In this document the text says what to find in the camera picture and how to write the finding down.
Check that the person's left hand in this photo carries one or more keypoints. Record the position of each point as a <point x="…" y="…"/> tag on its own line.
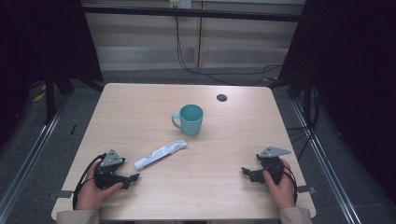
<point x="93" y="194"/>

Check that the black metal stand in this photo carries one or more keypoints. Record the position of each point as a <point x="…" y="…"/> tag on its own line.
<point x="49" y="96"/>
<point x="308" y="99"/>

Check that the white plastic-wrapped packet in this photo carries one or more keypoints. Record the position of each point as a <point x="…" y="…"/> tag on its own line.
<point x="158" y="154"/>

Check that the metal floor rail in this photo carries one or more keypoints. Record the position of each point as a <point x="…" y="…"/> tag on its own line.
<point x="323" y="158"/>
<point x="34" y="149"/>

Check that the teal mug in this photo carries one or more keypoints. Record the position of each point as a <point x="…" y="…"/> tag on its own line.
<point x="190" y="119"/>

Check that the black table grommet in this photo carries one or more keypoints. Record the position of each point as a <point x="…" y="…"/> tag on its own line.
<point x="222" y="98"/>

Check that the white wall socket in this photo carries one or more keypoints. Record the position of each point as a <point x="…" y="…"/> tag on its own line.
<point x="180" y="3"/>

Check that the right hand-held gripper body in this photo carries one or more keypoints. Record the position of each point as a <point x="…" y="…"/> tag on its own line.
<point x="271" y="161"/>

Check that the black curtain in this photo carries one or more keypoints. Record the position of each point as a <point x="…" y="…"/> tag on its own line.
<point x="31" y="40"/>
<point x="358" y="77"/>

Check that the grey tape strip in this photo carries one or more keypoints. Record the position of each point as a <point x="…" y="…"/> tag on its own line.
<point x="306" y="189"/>
<point x="63" y="194"/>

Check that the person's right hand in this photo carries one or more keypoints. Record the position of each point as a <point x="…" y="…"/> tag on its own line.
<point x="281" y="193"/>

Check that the black horizontal bar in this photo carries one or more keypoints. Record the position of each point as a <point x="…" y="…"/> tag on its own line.
<point x="186" y="13"/>

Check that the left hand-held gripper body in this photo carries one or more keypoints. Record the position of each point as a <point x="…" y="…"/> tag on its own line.
<point x="109" y="159"/>

